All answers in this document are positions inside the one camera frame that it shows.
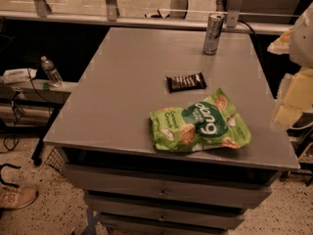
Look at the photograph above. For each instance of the metal window railing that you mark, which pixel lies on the metal window railing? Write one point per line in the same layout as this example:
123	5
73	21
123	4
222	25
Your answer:
261	16

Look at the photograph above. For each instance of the low side bench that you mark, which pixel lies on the low side bench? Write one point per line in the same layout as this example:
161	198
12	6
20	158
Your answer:
34	93

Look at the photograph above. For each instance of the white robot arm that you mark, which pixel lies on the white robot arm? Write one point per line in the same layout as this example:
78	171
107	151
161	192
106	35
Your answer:
301	44

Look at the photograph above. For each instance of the grey drawer cabinet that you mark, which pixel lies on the grey drawer cabinet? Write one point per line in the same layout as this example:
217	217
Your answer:
104	132

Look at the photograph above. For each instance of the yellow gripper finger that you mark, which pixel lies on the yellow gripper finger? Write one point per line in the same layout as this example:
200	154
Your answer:
294	98
282	44

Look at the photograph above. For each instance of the tan sneaker shoe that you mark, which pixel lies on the tan sneaker shoe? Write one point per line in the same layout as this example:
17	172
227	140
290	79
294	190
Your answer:
16	198

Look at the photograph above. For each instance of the green dang chips bag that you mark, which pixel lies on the green dang chips bag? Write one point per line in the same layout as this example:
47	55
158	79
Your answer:
211	123

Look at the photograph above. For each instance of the dark chocolate rxbar wrapper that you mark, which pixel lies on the dark chocolate rxbar wrapper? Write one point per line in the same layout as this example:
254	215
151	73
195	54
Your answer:
186	82

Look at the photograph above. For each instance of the silver drink can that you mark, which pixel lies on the silver drink can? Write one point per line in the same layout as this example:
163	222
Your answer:
213	32

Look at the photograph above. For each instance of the clear plastic water bottle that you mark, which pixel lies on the clear plastic water bottle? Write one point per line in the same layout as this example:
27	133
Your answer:
51	71

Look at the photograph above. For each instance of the white paper packet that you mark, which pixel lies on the white paper packet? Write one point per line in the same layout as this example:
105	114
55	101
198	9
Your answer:
18	75

